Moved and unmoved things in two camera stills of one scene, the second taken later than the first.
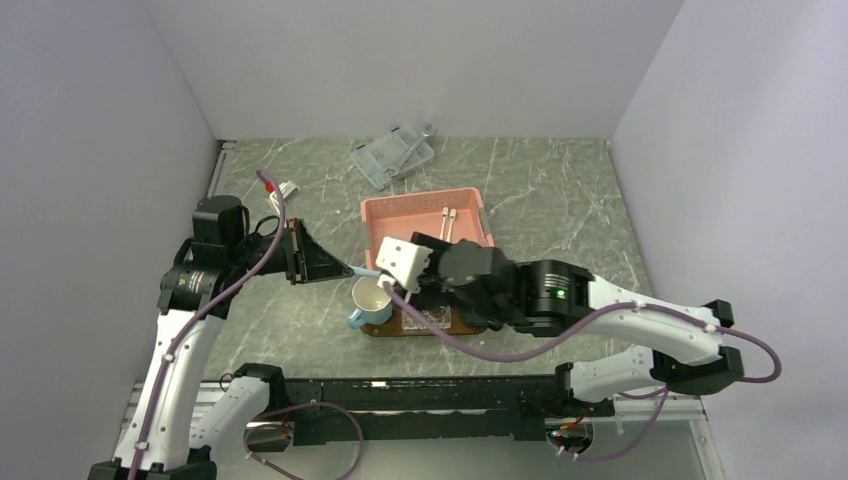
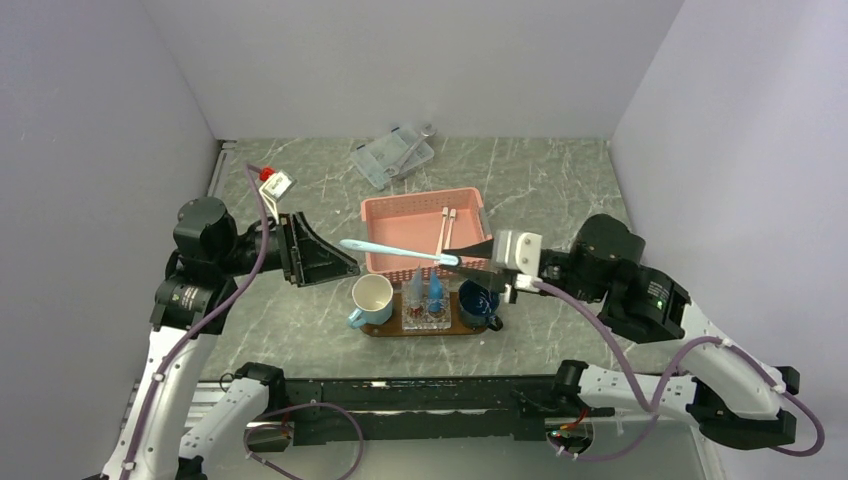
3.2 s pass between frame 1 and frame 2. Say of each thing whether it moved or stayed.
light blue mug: stayed
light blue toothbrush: moved
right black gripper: moved
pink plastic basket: stayed
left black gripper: stayed
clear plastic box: stayed
